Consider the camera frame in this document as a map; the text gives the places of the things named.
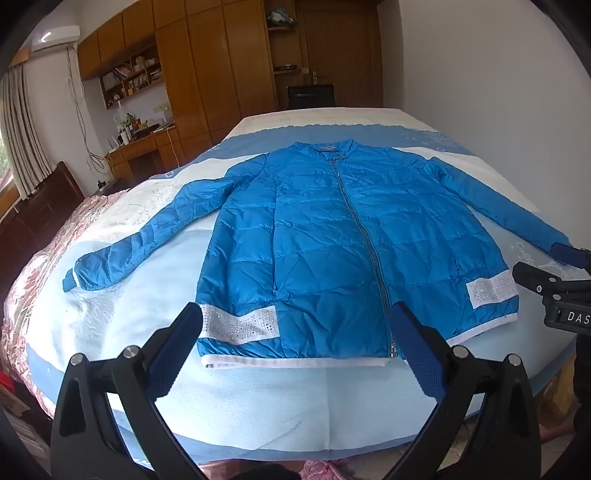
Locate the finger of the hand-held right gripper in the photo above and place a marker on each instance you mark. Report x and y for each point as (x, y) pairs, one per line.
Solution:
(531, 277)
(572, 255)

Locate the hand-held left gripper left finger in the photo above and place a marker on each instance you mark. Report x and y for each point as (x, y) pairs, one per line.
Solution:
(171, 355)

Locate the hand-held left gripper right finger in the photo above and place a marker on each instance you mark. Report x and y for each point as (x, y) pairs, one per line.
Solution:
(415, 353)

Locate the blue quilted jacket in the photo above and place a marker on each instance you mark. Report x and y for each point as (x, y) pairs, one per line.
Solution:
(300, 230)

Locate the bed with blue white blanket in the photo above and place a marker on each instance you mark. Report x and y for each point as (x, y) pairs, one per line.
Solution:
(138, 300)

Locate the person's pink clothing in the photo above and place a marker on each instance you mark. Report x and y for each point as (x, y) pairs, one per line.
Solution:
(325, 470)

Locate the pink floral blanket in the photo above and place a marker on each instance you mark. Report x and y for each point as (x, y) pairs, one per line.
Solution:
(27, 286)

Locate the dark wooden dresser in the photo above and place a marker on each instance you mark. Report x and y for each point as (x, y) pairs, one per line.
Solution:
(41, 217)

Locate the wooden desk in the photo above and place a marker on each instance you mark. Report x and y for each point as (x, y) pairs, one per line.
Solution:
(143, 152)

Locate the group of desk bottles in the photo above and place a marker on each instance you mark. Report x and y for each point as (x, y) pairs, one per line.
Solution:
(131, 127)

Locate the window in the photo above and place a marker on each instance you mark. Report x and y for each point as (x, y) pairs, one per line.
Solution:
(5, 170)

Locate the beige curtain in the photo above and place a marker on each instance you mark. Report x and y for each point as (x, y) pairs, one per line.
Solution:
(23, 129)

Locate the black chair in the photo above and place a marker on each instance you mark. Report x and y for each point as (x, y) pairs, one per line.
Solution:
(310, 97)

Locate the shelf with books and items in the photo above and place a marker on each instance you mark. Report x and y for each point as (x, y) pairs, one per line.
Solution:
(131, 76)

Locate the wooden wardrobe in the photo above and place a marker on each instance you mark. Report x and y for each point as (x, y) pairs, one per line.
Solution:
(198, 69)

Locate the wooden door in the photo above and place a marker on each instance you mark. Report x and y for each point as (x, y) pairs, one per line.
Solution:
(341, 50)

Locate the white air conditioner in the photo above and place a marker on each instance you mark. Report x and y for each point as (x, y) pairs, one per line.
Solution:
(55, 39)

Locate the grey blue bag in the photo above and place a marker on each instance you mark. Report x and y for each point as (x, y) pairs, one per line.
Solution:
(280, 17)

